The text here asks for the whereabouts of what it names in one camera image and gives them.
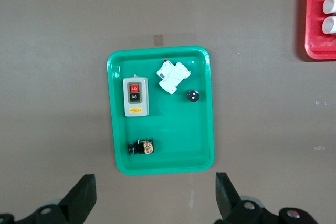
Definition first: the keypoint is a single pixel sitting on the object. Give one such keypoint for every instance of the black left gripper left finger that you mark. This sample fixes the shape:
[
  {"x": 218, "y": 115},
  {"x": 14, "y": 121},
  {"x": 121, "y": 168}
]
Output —
[{"x": 78, "y": 200}]

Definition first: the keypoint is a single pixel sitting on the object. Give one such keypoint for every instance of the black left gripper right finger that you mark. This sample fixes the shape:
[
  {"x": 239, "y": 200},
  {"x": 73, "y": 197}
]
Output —
[{"x": 228, "y": 203}]

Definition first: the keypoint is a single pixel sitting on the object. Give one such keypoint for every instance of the green plastic tray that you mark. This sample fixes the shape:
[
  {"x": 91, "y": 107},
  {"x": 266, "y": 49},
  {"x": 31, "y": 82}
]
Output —
[{"x": 178, "y": 134}]

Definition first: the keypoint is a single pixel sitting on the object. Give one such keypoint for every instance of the clear tape piece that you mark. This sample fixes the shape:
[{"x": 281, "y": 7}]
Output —
[
  {"x": 319, "y": 148},
  {"x": 321, "y": 103}
]

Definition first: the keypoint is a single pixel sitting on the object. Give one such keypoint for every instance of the brown tape patch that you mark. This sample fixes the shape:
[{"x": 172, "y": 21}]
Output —
[{"x": 158, "y": 40}]

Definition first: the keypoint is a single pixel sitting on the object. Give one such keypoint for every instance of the red plastic tray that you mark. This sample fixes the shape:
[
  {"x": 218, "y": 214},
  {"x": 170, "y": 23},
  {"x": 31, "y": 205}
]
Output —
[{"x": 313, "y": 24}]

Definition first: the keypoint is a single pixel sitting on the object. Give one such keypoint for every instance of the small black cylinder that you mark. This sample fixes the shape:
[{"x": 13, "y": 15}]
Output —
[{"x": 193, "y": 95}]

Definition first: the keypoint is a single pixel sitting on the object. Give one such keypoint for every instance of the white circuit breaker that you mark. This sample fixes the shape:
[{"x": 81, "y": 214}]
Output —
[{"x": 172, "y": 77}]

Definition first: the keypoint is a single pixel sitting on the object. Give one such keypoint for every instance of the white-capped metal pipe fitting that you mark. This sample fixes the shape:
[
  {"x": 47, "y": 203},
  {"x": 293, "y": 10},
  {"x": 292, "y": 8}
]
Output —
[
  {"x": 330, "y": 5},
  {"x": 329, "y": 26}
]

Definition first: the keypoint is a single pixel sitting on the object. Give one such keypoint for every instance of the grey on-off switch box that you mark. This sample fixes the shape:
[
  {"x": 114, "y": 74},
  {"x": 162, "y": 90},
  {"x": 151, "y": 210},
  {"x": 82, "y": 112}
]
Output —
[{"x": 136, "y": 106}]

